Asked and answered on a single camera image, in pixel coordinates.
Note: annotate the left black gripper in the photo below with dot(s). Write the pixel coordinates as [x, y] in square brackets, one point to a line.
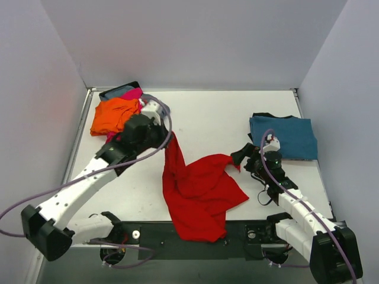
[161, 134]

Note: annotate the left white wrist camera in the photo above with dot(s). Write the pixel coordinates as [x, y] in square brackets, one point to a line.
[157, 111]

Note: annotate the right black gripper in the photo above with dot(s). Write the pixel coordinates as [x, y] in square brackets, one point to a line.
[250, 157]

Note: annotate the orange t-shirt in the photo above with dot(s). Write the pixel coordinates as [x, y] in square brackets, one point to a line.
[110, 116]

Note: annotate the folded black t-shirt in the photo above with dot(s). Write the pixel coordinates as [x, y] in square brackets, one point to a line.
[261, 121]

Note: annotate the red t-shirt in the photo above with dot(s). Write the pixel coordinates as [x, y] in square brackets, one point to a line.
[199, 194]

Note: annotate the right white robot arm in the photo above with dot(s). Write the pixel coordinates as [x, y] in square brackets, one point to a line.
[330, 249]

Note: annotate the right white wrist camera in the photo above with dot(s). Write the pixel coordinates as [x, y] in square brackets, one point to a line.
[271, 143]

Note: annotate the pink t-shirt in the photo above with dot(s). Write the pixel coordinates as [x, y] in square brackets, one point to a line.
[128, 96]

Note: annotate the grey-blue t-shirt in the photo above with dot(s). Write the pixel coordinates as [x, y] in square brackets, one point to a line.
[115, 93]

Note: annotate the black plastic bin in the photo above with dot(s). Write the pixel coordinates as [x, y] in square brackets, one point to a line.
[134, 84]

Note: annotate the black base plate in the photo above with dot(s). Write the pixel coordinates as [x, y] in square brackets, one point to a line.
[247, 239]

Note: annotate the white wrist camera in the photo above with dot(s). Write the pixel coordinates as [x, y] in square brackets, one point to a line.
[271, 143]
[157, 111]

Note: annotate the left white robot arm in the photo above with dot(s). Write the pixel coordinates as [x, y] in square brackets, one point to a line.
[49, 226]

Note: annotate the folded blue t-shirt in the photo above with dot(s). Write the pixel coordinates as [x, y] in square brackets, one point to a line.
[299, 141]

